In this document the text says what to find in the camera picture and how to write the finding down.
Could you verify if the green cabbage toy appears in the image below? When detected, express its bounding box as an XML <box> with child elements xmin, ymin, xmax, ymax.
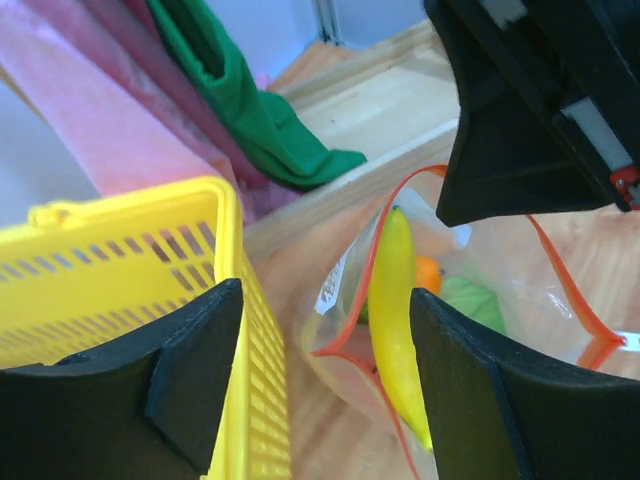
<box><xmin>440</xmin><ymin>277</ymin><xmax>506</xmax><ymax>334</ymax></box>

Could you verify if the green shirt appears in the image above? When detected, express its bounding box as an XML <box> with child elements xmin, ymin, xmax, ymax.
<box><xmin>147</xmin><ymin>1</ymin><xmax>367</xmax><ymax>192</ymax></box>

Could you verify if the clear zip top bag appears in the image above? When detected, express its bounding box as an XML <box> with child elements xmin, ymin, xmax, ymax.
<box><xmin>296</xmin><ymin>165</ymin><xmax>639</xmax><ymax>479</ymax></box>

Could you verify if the pink shirt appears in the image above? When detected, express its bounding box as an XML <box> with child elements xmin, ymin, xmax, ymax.
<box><xmin>1</xmin><ymin>1</ymin><xmax>298</xmax><ymax>222</ymax></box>

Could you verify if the yellow banana toy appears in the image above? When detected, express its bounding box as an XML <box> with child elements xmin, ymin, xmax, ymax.
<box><xmin>368</xmin><ymin>207</ymin><xmax>433</xmax><ymax>451</ymax></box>

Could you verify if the yellow plastic basket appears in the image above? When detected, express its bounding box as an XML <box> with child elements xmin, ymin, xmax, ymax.
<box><xmin>1</xmin><ymin>177</ymin><xmax>292</xmax><ymax>479</ymax></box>

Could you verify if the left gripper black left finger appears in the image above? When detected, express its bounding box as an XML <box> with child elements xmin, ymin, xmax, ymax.
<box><xmin>1</xmin><ymin>278</ymin><xmax>243</xmax><ymax>479</ymax></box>

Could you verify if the wooden clothes rack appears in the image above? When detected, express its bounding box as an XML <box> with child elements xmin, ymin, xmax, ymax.
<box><xmin>244</xmin><ymin>20</ymin><xmax>459</xmax><ymax>259</ymax></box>

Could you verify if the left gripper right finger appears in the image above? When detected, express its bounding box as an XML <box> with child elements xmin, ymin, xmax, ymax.
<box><xmin>410</xmin><ymin>288</ymin><xmax>639</xmax><ymax>479</ymax></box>

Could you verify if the small orange toy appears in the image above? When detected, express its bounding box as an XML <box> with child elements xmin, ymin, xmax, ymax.
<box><xmin>416</xmin><ymin>254</ymin><xmax>443</xmax><ymax>296</ymax></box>

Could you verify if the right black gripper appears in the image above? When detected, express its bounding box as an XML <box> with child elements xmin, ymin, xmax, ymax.
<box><xmin>425</xmin><ymin>1</ymin><xmax>639</xmax><ymax>226</ymax></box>

